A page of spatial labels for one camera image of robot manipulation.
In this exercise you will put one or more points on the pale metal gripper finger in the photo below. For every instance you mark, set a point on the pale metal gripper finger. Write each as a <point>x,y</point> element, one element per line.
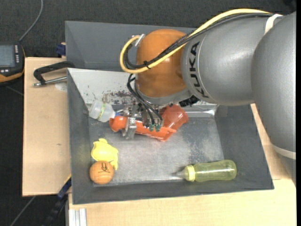
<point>131,131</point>
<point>125,129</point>

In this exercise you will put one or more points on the yellow rubber toy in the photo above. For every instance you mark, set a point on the yellow rubber toy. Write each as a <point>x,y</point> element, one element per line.
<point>103,150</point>

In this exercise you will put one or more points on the clear plastic bottle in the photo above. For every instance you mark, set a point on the clear plastic bottle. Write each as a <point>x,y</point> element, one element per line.
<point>100,110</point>

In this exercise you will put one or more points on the grey metal bin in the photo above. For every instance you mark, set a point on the grey metal bin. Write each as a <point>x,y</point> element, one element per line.
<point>155,159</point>

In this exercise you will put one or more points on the orange plastic spray bottle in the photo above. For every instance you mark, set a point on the orange plastic spray bottle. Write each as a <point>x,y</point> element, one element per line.
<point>175,120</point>

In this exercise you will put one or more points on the orange ball with black print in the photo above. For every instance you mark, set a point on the orange ball with black print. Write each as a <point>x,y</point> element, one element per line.
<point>101,172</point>

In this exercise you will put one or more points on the pale wood board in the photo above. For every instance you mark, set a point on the pale wood board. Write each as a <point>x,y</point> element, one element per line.
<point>44,126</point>

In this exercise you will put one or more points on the yellow baby bottle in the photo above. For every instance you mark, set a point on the yellow baby bottle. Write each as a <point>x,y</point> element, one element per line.
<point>211,171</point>

